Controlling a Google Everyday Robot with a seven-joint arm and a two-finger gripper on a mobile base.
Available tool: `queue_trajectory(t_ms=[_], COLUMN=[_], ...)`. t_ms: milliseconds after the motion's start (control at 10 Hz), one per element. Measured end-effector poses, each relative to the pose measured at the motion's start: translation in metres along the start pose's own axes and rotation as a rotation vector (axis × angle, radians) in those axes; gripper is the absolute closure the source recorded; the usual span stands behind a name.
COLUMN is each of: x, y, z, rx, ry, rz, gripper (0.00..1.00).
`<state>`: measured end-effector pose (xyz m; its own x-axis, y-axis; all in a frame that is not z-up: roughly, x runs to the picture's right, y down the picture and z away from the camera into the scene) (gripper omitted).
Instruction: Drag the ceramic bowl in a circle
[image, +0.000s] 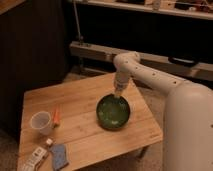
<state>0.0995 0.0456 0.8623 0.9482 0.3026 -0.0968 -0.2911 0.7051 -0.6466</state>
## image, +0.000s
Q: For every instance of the metal vertical pole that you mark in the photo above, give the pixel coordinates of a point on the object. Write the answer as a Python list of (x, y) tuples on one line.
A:
[(79, 35)]

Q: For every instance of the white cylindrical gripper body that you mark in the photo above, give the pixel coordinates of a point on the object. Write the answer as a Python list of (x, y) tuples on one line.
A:
[(120, 82)]

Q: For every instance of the small white bottle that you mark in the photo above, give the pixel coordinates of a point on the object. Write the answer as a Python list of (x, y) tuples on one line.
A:
[(49, 142)]

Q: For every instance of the upper shelf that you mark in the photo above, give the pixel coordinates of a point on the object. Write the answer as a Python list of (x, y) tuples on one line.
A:
[(145, 8)]

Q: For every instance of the wooden table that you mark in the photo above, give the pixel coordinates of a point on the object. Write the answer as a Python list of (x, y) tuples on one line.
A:
[(86, 142)]

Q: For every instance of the blue cloth sponge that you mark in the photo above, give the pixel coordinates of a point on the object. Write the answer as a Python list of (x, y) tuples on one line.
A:
[(59, 157)]

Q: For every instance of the white rectangular package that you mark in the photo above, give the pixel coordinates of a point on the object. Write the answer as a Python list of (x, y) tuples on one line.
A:
[(35, 159)]

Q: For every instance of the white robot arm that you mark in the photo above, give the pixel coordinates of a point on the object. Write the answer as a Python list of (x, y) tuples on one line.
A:
[(188, 113)]

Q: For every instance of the black handle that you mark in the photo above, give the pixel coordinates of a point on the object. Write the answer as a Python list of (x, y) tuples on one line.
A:
[(181, 62)]

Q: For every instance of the grey metal rail beam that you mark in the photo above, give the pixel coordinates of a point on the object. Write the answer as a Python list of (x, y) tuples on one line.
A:
[(201, 70)]

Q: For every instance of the clear plastic cup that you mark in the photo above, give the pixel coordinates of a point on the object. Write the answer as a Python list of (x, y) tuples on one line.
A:
[(41, 122)]

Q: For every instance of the green ceramic bowl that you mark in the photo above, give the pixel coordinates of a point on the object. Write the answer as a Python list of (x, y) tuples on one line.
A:
[(112, 113)]

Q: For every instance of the orange carrot toy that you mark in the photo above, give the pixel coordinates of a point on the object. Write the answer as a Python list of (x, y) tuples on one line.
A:
[(56, 117)]

